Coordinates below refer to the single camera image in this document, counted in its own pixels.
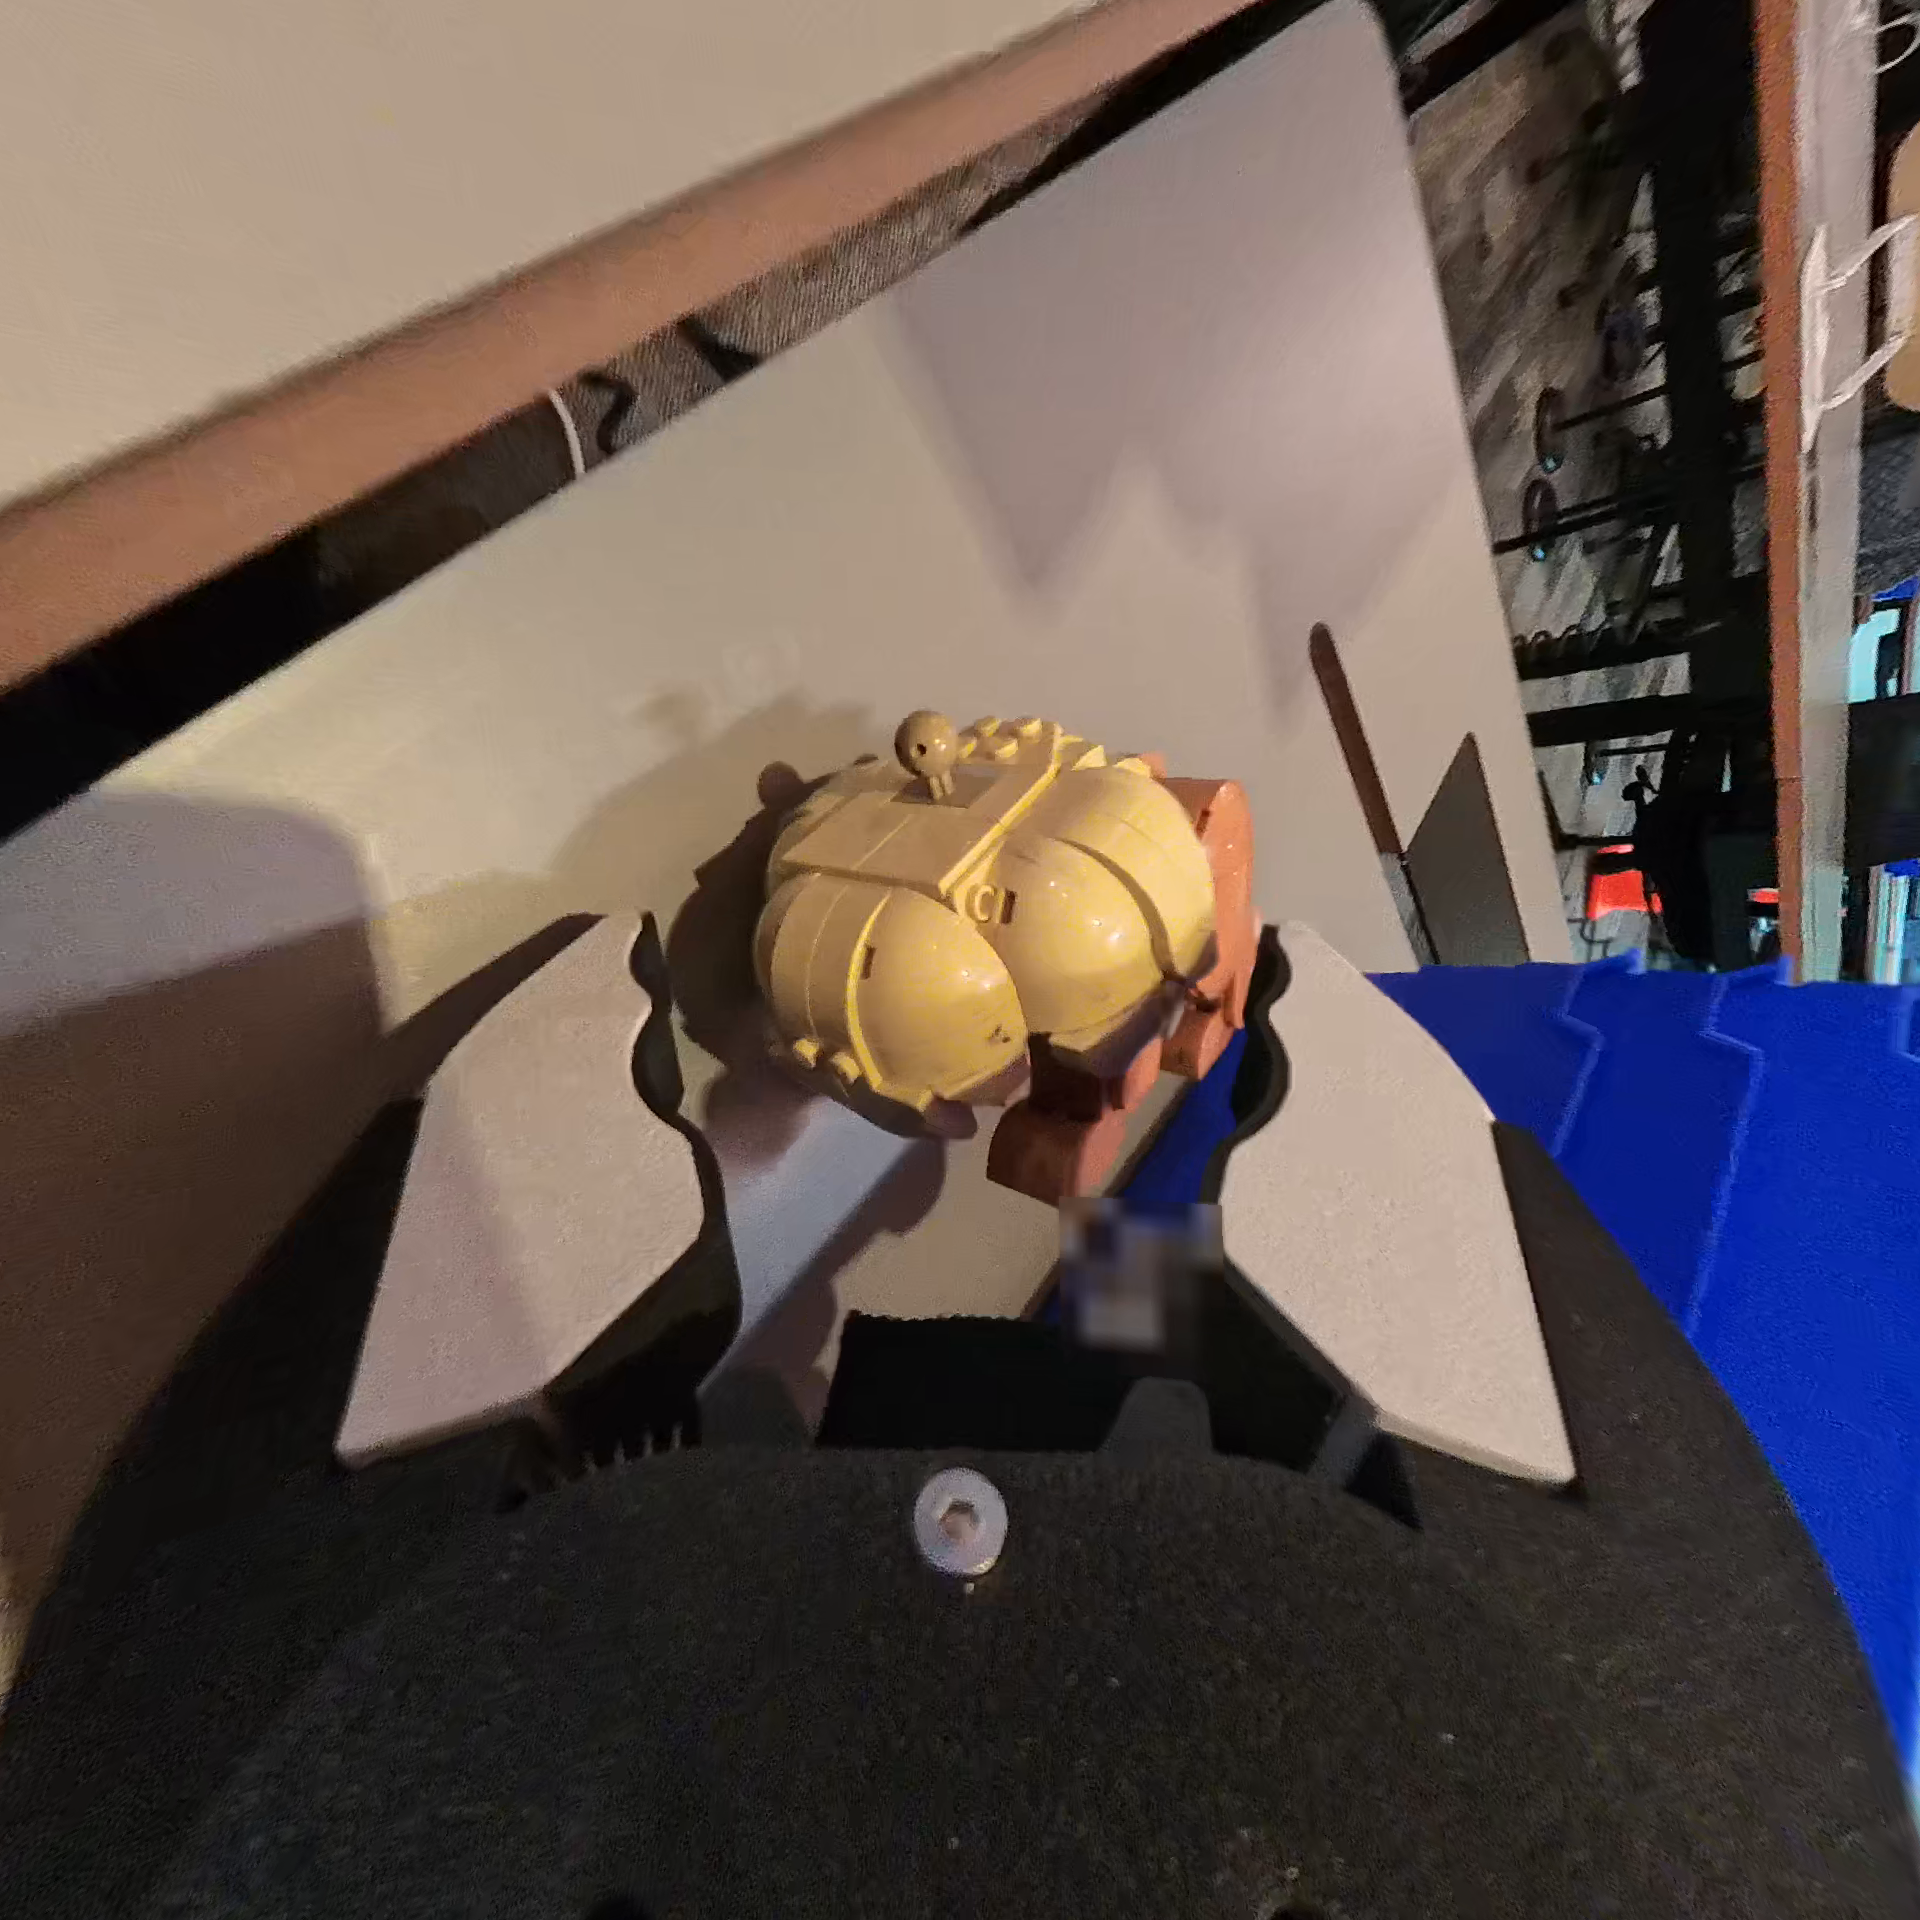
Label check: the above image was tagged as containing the yellow and brown toy piece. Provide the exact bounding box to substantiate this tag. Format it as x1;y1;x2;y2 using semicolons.
695;707;1258;1201

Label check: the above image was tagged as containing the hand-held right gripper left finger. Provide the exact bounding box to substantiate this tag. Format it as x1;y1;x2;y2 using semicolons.
334;906;744;1471

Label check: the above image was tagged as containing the blue plastic bin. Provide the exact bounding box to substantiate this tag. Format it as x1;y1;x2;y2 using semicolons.
1118;959;1920;1816

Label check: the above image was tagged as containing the wooden post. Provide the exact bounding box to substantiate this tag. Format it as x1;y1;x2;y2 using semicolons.
1751;0;1882;985

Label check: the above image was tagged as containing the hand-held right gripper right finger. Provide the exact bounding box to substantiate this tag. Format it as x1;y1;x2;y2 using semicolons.
1218;919;1580;1490

